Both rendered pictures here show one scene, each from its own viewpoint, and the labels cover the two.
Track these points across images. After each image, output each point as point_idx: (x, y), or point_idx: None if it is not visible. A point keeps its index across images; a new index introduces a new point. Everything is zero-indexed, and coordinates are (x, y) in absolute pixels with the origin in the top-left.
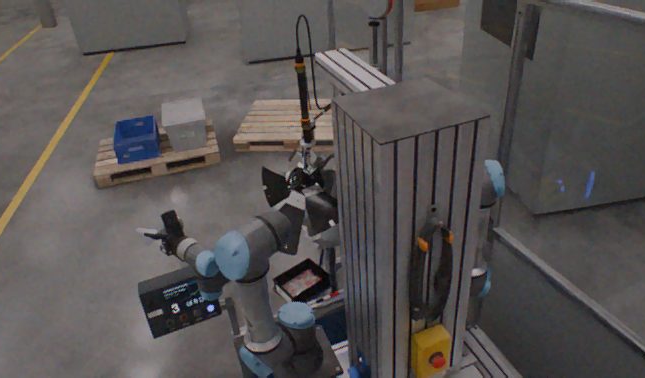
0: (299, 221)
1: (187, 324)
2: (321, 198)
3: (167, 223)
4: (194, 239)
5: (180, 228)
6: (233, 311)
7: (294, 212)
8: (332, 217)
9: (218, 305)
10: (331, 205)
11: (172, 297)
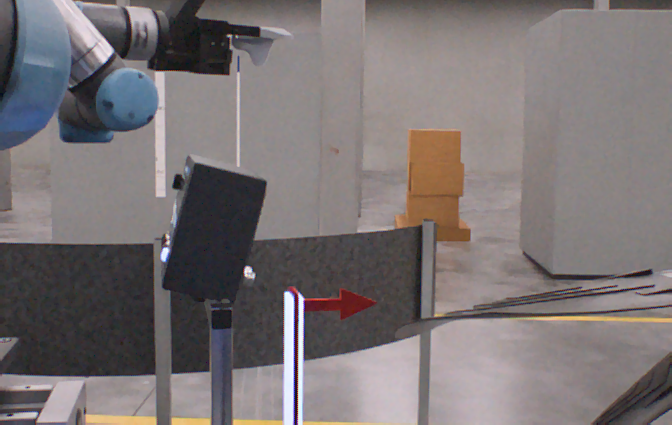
0: (639, 417)
1: (162, 264)
2: (632, 286)
3: None
4: (144, 13)
5: (183, 2)
6: (210, 345)
7: (668, 377)
8: (465, 311)
9: (168, 259)
10: (567, 301)
11: (181, 186)
